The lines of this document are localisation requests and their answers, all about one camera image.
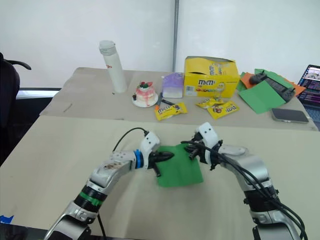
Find black office chair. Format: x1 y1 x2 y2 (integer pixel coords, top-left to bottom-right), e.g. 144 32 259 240
0 52 32 166

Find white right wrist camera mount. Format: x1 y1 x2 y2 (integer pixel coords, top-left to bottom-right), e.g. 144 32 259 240
194 122 223 165

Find white thermos bottle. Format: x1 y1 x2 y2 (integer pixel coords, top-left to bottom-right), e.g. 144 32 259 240
98 39 129 94

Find toy cake on white plate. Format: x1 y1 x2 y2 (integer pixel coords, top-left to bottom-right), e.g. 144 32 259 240
131 80 159 109

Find black robot remote controller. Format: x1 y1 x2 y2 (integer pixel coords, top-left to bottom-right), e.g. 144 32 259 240
249 69 297 104

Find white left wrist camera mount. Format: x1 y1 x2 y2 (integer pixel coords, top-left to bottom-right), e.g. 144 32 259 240
139 132 161 158

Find grey metal pole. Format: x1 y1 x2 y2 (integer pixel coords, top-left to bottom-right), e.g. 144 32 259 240
171 0 181 74

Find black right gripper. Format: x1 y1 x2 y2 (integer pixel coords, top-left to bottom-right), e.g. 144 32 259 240
180 133 207 160

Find black marker with orange cap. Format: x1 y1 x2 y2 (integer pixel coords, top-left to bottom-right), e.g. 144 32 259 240
154 92 164 111

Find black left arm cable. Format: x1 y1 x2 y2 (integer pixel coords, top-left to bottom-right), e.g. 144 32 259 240
96 212 108 240
111 127 151 153

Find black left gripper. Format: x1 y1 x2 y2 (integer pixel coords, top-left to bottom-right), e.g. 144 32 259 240
147 151 175 178

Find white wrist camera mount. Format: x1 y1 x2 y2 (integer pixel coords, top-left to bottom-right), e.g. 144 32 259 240
139 132 161 158
194 122 223 165

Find smartphone with dark screen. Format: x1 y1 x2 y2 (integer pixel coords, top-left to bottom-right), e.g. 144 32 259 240
270 107 310 125

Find yellow M&M's cardboard box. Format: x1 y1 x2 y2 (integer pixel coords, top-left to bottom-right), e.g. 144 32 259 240
183 55 239 99

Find open laptop computer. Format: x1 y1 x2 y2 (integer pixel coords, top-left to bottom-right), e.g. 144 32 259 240
297 64 320 106

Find blue tape piece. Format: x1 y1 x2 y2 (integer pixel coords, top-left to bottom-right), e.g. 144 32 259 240
0 214 15 225

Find purple and white carton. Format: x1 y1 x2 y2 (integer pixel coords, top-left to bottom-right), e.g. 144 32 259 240
161 72 186 99

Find yellow M&M's candy packet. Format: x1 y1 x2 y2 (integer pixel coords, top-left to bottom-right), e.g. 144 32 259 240
207 100 241 121
154 102 189 122
195 97 226 109

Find orange paper sheet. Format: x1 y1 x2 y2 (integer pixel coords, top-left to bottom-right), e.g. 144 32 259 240
239 71 307 95

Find large green paper sheet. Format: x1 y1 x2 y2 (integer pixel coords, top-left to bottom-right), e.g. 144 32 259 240
237 81 287 115

